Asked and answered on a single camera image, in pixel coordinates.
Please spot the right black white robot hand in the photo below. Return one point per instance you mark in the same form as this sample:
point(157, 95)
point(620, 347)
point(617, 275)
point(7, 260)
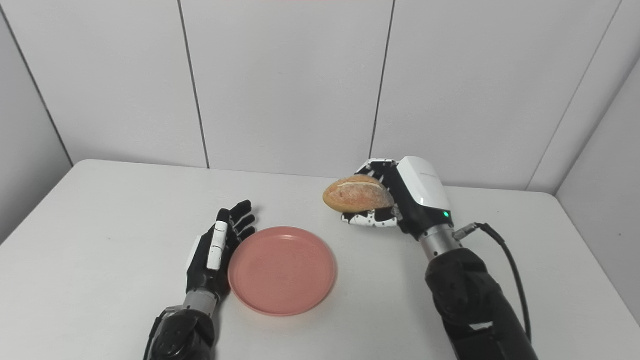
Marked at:
point(420, 200)

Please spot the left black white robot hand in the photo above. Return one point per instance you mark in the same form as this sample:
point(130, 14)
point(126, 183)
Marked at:
point(202, 270)

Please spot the bread roll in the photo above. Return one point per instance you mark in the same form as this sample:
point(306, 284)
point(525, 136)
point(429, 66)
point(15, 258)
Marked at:
point(357, 195)

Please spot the pink round plate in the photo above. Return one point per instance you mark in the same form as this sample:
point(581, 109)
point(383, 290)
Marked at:
point(282, 271)

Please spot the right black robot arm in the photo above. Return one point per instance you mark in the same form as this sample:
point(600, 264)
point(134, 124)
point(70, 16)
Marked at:
point(470, 305)

